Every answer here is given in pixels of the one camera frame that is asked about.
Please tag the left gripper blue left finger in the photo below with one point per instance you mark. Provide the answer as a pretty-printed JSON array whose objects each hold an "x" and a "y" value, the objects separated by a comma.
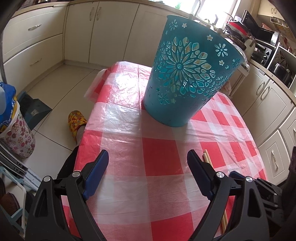
[{"x": 93, "y": 172}]

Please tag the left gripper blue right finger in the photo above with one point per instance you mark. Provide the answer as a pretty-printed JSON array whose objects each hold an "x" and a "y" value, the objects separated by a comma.
[{"x": 202, "y": 172}]

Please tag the wooden chopstick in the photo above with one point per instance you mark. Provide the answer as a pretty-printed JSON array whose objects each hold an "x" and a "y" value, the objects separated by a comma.
[
  {"x": 224, "y": 222},
  {"x": 206, "y": 157}
]

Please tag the cream kitchen cabinets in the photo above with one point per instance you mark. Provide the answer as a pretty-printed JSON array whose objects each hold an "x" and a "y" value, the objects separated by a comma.
[{"x": 100, "y": 33}]

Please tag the yellow patterned slipper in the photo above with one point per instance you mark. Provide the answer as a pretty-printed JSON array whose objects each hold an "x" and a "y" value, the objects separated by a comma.
[{"x": 75, "y": 121}]

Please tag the red white checkered tablecloth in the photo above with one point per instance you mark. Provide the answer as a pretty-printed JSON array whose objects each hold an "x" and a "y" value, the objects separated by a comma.
[{"x": 148, "y": 191}]

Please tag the floral container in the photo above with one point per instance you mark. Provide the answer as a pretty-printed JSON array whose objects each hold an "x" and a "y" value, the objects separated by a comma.
[{"x": 19, "y": 138}]

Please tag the dark blue floor box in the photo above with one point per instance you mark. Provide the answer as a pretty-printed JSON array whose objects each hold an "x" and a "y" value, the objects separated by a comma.
[{"x": 32, "y": 109}]

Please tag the teal perforated plastic basket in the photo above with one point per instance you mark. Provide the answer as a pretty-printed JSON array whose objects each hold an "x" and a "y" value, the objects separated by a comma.
[{"x": 191, "y": 65}]

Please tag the blue plastic bag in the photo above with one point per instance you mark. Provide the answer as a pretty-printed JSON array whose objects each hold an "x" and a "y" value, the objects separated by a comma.
[{"x": 8, "y": 101}]

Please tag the black toaster oven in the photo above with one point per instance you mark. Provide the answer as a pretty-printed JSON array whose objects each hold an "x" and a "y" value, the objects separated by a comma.
[{"x": 265, "y": 40}]

